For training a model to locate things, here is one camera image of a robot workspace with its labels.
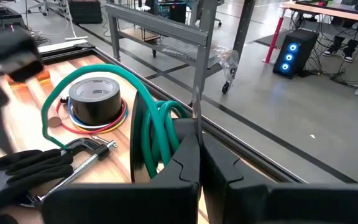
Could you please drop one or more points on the black case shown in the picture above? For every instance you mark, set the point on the black case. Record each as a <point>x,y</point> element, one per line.
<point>85,12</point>

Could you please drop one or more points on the person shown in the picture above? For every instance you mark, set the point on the person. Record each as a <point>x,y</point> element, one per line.
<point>337,46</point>

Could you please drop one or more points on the black C-clamp with steel screw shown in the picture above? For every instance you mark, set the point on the black C-clamp with steel screw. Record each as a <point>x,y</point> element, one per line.
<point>85,146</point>

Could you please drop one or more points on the grey metal cart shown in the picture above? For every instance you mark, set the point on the grey metal cart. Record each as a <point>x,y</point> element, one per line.
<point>157,23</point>

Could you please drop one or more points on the orange block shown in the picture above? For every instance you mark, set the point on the orange block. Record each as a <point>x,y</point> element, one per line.
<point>43,76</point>

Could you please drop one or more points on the black duct tape roll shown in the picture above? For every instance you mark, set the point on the black duct tape roll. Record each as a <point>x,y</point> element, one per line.
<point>95,102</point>

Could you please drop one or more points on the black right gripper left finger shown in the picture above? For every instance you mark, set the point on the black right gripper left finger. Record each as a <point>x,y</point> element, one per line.
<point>120,202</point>

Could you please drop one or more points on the wooden table with red leg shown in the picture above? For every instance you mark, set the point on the wooden table with red leg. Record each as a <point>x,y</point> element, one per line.
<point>331,11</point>

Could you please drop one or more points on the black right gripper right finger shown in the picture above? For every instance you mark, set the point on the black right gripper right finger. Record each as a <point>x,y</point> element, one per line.
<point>291,205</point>

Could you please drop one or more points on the grey and black work glove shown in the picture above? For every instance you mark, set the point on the grey and black work glove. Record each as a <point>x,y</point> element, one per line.
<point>23,174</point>

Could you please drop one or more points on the black computer tower blue lights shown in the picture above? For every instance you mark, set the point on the black computer tower blue lights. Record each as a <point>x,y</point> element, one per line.
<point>294,53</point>

